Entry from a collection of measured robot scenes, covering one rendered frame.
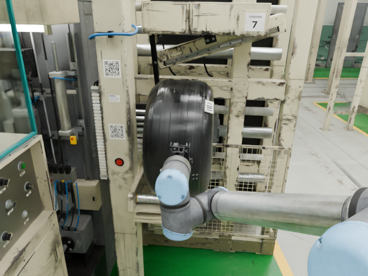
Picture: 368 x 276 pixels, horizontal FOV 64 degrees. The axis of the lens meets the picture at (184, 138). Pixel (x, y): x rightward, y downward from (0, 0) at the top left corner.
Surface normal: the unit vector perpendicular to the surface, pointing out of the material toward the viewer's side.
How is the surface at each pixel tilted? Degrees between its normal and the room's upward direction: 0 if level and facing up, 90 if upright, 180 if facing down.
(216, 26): 90
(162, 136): 67
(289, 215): 80
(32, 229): 0
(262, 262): 0
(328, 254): 84
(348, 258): 84
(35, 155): 90
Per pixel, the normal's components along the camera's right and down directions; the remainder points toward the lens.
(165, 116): -0.06, -0.29
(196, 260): 0.02, -0.92
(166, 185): -0.09, 0.19
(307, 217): -0.88, 0.00
